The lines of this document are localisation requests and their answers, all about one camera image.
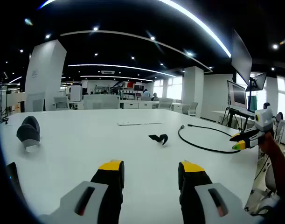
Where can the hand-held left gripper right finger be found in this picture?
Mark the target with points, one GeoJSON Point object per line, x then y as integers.
{"type": "Point", "coordinates": [198, 193]}

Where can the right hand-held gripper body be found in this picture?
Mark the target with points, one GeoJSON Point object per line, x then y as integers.
{"type": "Point", "coordinates": [264, 119]}

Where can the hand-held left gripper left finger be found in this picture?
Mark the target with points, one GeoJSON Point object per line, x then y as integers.
{"type": "Point", "coordinates": [102, 193]}

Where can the white desk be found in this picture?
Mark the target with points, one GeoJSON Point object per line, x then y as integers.
{"type": "Point", "coordinates": [86, 140]}

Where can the green board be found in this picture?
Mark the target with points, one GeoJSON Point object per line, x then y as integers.
{"type": "Point", "coordinates": [253, 102]}

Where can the white framed monitor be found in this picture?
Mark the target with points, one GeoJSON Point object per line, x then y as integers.
{"type": "Point", "coordinates": [238, 95]}

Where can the small dark monitor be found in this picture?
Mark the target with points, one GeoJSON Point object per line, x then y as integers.
{"type": "Point", "coordinates": [257, 81]}

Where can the large dark hanging screen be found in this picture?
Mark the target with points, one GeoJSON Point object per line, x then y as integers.
{"type": "Point", "coordinates": [241, 60]}

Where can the narrow white pillar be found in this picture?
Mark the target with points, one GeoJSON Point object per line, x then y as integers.
{"type": "Point", "coordinates": [193, 91]}

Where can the white drawer units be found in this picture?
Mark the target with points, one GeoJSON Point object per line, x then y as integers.
{"type": "Point", "coordinates": [133, 105]}

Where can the grey headphones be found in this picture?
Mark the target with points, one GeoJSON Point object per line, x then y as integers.
{"type": "Point", "coordinates": [28, 134]}

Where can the white cabinet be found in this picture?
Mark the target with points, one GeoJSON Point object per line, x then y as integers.
{"type": "Point", "coordinates": [75, 93]}

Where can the background shelves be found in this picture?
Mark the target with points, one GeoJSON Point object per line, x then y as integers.
{"type": "Point", "coordinates": [130, 91]}

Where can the black tripod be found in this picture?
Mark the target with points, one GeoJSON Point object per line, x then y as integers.
{"type": "Point", "coordinates": [3, 109]}

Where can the wide white pillar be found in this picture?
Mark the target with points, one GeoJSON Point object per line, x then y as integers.
{"type": "Point", "coordinates": [44, 74]}

